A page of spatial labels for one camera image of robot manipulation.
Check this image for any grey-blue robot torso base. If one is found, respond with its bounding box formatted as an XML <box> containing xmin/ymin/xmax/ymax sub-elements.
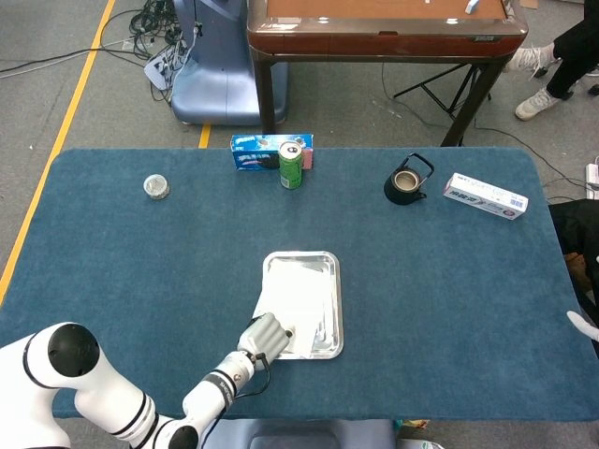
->
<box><xmin>194</xmin><ymin>418</ymin><xmax>399</xmax><ymax>449</ymax></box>

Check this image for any green drink can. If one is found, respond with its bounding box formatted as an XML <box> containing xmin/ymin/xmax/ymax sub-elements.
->
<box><xmin>278</xmin><ymin>140</ymin><xmax>304</xmax><ymax>191</ymax></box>

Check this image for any blue cookie box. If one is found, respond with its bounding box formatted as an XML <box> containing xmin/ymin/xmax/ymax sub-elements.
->
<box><xmin>229</xmin><ymin>134</ymin><xmax>314</xmax><ymax>172</ymax></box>

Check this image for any black teapot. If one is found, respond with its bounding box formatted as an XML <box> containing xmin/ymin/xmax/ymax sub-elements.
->
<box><xmin>383</xmin><ymin>152</ymin><xmax>435</xmax><ymax>207</ymax></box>

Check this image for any white power strip with plugs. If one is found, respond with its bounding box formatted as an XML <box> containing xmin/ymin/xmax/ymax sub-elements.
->
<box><xmin>143</xmin><ymin>46</ymin><xmax>186</xmax><ymax>90</ymax></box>

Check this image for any white paper napkin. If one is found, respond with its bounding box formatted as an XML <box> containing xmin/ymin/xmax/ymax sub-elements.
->
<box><xmin>252</xmin><ymin>259</ymin><xmax>324</xmax><ymax>359</ymax></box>

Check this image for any black bag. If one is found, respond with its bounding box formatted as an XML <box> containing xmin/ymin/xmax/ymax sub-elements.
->
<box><xmin>548</xmin><ymin>198</ymin><xmax>599</xmax><ymax>324</ymax></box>

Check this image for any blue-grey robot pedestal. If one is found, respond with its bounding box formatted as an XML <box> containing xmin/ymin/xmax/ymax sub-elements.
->
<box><xmin>170</xmin><ymin>0</ymin><xmax>289</xmax><ymax>126</ymax></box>

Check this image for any black floor cable bundle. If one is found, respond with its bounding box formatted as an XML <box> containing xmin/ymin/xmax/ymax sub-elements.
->
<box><xmin>128</xmin><ymin>0</ymin><xmax>197</xmax><ymax>102</ymax></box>

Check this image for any person in black trousers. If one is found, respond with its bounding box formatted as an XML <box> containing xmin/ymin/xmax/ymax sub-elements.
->
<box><xmin>545</xmin><ymin>0</ymin><xmax>599</xmax><ymax>100</ymax></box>

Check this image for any white sneaker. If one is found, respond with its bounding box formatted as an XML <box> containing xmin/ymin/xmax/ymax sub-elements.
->
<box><xmin>514</xmin><ymin>87</ymin><xmax>562</xmax><ymax>122</ymax></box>
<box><xmin>507</xmin><ymin>44</ymin><xmax>562</xmax><ymax>75</ymax></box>

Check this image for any white wall power strip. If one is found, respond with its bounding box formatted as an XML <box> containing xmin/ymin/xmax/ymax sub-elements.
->
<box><xmin>584</xmin><ymin>156</ymin><xmax>599</xmax><ymax>200</ymax></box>

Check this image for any brown mahjong table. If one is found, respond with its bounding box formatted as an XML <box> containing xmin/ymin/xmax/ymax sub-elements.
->
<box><xmin>246</xmin><ymin>0</ymin><xmax>529</xmax><ymax>149</ymax></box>

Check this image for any small clear plastic jar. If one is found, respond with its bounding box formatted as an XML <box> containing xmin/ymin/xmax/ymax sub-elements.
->
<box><xmin>142</xmin><ymin>173</ymin><xmax>171</xmax><ymax>202</ymax></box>

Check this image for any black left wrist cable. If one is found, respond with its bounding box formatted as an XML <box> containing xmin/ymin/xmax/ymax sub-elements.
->
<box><xmin>200</xmin><ymin>353</ymin><xmax>273</xmax><ymax>449</ymax></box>

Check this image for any black tripod stand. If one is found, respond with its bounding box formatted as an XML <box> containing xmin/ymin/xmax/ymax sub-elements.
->
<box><xmin>393</xmin><ymin>63</ymin><xmax>493</xmax><ymax>121</ymax></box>

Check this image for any stainless steel tray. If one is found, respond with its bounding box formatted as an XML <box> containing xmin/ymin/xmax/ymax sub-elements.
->
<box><xmin>261</xmin><ymin>251</ymin><xmax>345</xmax><ymax>361</ymax></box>

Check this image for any white toothpaste box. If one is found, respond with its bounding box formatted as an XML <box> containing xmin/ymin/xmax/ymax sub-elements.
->
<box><xmin>442</xmin><ymin>172</ymin><xmax>530</xmax><ymax>222</ymax></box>

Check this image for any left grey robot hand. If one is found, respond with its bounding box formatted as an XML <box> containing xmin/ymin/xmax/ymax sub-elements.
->
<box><xmin>236</xmin><ymin>312</ymin><xmax>296</xmax><ymax>362</ymax></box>

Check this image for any blue felt table cover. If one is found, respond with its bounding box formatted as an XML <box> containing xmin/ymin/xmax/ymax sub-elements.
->
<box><xmin>0</xmin><ymin>147</ymin><xmax>599</xmax><ymax>422</ymax></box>

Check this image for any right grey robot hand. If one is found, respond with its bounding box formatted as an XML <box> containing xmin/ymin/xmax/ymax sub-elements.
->
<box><xmin>566</xmin><ymin>255</ymin><xmax>599</xmax><ymax>345</ymax></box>

